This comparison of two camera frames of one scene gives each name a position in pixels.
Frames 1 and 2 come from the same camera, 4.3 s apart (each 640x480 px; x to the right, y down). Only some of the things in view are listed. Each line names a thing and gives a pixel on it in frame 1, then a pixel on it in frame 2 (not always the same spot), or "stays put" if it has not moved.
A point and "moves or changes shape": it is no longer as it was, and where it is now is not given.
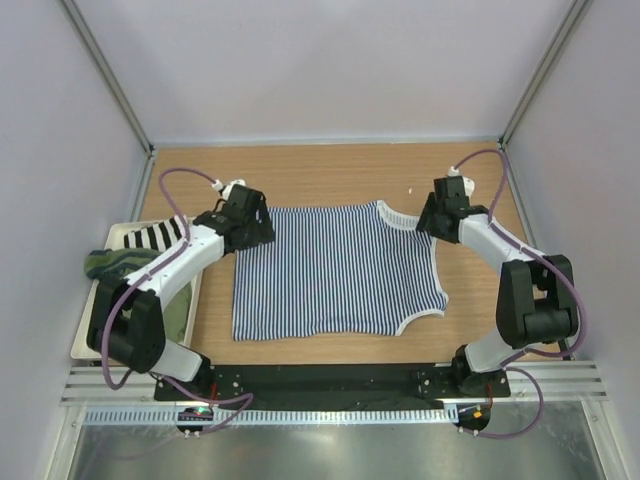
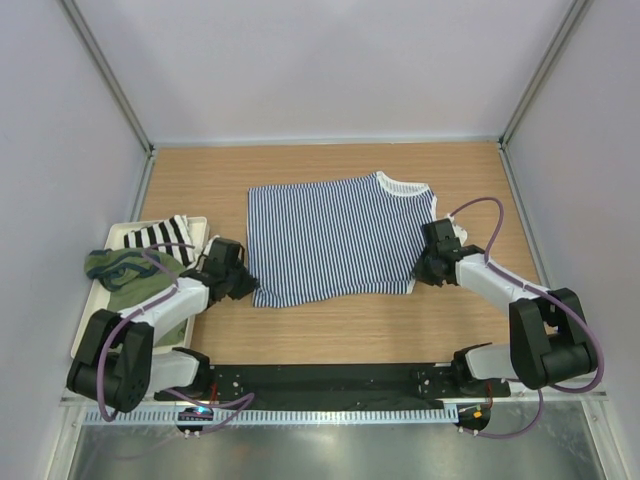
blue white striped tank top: [337, 269] moves or changes shape
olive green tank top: [125, 262] stays put
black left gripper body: [258, 232] to [232, 275]
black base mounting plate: [328, 384] stays put
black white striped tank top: [158, 237] stays put
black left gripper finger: [258, 225] to [244, 286]
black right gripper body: [445, 236] to [425, 270]
